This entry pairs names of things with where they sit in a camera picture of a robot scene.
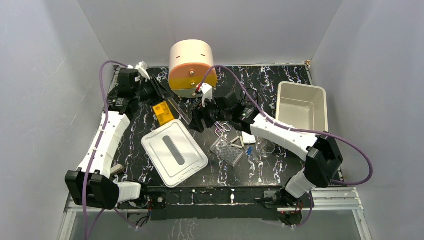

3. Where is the white plastic bin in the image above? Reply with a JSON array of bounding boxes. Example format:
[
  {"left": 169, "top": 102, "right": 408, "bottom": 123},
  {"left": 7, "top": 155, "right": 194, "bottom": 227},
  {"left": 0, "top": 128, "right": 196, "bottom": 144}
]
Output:
[{"left": 275, "top": 81, "right": 329, "bottom": 132}]

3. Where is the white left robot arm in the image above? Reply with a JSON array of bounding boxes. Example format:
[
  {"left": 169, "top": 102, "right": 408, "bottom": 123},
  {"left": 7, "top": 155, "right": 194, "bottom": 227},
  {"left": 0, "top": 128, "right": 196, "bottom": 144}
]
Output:
[{"left": 65, "top": 68, "right": 209, "bottom": 210}]

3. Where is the white clay pipe triangle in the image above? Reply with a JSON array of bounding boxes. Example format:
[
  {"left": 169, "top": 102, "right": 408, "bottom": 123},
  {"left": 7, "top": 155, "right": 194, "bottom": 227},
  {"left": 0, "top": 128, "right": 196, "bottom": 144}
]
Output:
[{"left": 230, "top": 136, "right": 245, "bottom": 149}]

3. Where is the black wire tripod ring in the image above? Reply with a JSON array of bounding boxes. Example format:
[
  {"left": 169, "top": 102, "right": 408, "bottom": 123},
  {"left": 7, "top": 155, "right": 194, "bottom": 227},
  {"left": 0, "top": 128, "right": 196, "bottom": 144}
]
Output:
[{"left": 241, "top": 87, "right": 259, "bottom": 107}]

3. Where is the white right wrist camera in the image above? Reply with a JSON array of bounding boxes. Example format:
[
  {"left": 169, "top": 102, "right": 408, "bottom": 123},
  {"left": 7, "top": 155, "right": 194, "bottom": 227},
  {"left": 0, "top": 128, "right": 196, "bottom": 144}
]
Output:
[{"left": 195, "top": 83, "right": 214, "bottom": 108}]

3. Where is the clear plastic tube rack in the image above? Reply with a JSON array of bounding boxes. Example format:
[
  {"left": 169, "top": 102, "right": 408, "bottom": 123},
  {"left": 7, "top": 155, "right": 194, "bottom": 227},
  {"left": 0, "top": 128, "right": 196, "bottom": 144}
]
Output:
[{"left": 210, "top": 137, "right": 244, "bottom": 167}]

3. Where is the blue capped vial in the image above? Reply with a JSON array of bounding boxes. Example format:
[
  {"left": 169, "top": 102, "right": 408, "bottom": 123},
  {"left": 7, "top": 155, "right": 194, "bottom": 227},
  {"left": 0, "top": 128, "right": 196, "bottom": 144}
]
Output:
[{"left": 246, "top": 146, "right": 254, "bottom": 158}]

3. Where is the clear glass dish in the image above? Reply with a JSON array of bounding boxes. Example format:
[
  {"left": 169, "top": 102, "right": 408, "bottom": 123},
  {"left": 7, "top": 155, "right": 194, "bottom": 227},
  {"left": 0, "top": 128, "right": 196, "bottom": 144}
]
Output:
[{"left": 256, "top": 139, "right": 276, "bottom": 158}]

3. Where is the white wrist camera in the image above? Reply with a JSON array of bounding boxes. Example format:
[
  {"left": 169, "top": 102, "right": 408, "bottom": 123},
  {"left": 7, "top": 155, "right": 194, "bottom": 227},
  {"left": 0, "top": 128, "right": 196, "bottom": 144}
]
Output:
[
  {"left": 195, "top": 83, "right": 214, "bottom": 108},
  {"left": 126, "top": 61, "right": 151, "bottom": 80}
]

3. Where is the glass stirring rod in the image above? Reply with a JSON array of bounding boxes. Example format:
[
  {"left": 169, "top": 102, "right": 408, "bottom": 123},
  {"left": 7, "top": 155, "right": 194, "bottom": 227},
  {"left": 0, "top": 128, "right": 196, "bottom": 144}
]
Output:
[{"left": 167, "top": 98, "right": 191, "bottom": 124}]

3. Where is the yellow test tube rack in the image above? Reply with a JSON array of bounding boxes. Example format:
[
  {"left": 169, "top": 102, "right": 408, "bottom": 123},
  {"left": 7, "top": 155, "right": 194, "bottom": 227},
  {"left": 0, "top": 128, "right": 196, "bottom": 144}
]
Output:
[{"left": 152, "top": 101, "right": 175, "bottom": 126}]

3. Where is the round white drawer cabinet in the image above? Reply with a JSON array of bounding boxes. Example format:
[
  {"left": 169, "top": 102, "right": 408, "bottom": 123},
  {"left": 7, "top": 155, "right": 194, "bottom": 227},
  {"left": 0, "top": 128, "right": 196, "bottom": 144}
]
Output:
[{"left": 168, "top": 39, "right": 214, "bottom": 98}]

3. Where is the white bin lid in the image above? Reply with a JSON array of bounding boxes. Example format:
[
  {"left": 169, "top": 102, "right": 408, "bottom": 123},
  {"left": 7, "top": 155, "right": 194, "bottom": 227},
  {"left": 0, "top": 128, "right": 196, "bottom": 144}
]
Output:
[{"left": 141, "top": 119, "right": 209, "bottom": 188}]

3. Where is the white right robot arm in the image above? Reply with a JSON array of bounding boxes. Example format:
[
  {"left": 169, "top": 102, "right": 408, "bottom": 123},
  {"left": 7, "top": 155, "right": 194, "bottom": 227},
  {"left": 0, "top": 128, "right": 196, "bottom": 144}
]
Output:
[{"left": 189, "top": 97, "right": 343, "bottom": 207}]

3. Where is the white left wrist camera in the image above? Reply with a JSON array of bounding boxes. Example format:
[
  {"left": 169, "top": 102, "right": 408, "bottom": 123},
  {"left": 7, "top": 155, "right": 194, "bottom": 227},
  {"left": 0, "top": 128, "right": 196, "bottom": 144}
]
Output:
[{"left": 126, "top": 61, "right": 151, "bottom": 80}]

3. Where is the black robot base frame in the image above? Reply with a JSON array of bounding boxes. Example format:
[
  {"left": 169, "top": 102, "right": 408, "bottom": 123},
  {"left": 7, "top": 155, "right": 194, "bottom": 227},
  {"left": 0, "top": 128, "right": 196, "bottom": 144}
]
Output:
[{"left": 117, "top": 186, "right": 315, "bottom": 226}]

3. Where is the white paper packet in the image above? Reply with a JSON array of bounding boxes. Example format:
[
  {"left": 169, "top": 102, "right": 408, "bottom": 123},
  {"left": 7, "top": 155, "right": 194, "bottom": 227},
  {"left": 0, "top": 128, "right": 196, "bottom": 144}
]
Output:
[{"left": 241, "top": 131, "right": 257, "bottom": 145}]

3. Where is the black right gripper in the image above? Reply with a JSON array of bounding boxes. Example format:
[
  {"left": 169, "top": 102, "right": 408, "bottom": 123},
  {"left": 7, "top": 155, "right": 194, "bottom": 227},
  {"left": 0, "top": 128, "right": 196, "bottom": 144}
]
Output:
[{"left": 187, "top": 94, "right": 231, "bottom": 134}]

